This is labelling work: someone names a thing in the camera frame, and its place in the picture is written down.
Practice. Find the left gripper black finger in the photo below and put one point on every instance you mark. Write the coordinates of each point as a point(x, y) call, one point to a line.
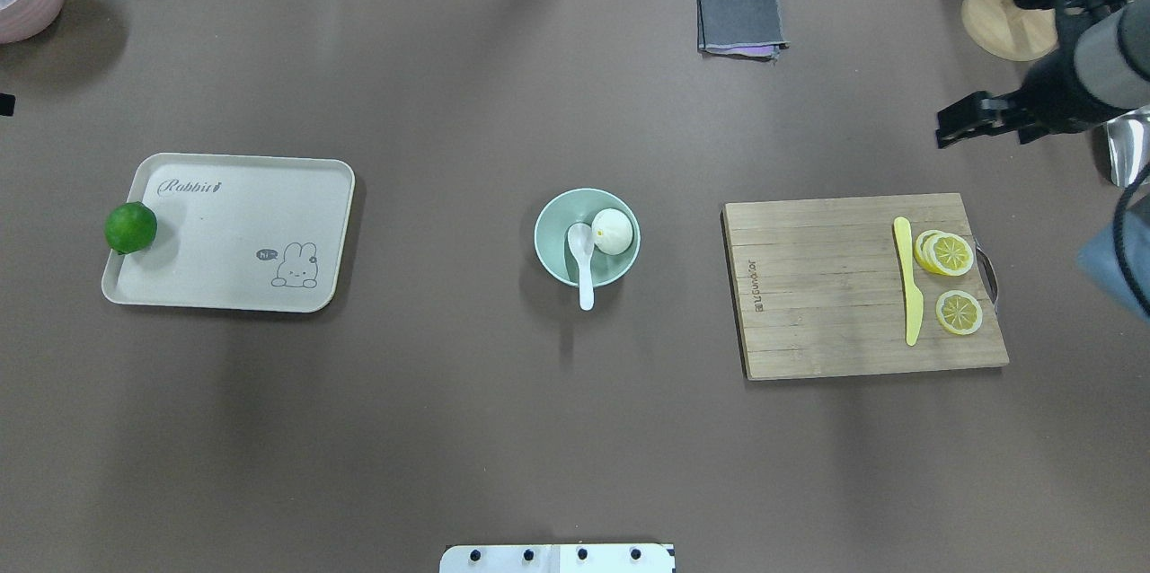
point(7, 104)

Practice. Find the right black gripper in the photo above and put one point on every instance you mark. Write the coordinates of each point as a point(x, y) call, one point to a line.
point(1058, 102)

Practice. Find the white plastic spoon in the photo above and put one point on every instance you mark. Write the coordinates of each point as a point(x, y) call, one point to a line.
point(581, 246)

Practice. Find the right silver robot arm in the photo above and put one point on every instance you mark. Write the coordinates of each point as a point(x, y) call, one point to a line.
point(1093, 78)

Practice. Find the mint green bowl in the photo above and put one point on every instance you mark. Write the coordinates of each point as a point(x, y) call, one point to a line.
point(580, 206)

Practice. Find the wooden mug tree stand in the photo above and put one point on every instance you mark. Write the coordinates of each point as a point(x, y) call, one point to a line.
point(1003, 29)

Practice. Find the metal scoop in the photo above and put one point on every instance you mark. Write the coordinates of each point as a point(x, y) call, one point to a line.
point(1127, 139)

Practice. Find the upper lemon slice stack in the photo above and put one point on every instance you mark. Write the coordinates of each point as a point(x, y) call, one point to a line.
point(944, 253)

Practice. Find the green lime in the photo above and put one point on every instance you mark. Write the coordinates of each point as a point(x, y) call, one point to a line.
point(130, 228)

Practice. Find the yellow plastic knife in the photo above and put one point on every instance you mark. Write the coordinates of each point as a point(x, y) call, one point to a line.
point(913, 296)

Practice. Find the bamboo cutting board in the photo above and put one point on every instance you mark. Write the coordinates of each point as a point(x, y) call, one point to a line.
point(818, 291)

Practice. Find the cream rabbit print tray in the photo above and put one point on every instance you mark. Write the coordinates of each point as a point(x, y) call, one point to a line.
point(237, 232)

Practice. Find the folded grey cloth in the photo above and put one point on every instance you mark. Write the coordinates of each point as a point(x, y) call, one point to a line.
point(741, 28)

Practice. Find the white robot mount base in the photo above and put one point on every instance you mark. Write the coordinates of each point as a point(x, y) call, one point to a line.
point(560, 557)

